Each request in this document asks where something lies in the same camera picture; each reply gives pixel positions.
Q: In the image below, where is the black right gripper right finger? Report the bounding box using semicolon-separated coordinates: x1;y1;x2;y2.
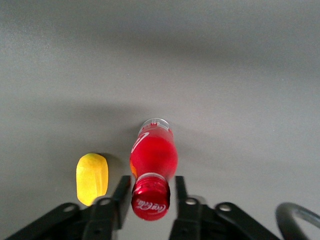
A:
169;175;281;240

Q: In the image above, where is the red coke bottle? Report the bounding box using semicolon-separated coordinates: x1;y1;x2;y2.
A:
129;118;179;222

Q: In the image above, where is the yellow toy lemon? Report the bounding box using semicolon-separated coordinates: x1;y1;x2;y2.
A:
75;152;110;207

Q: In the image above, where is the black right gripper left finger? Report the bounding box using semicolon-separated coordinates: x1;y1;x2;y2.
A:
4;175;133;240

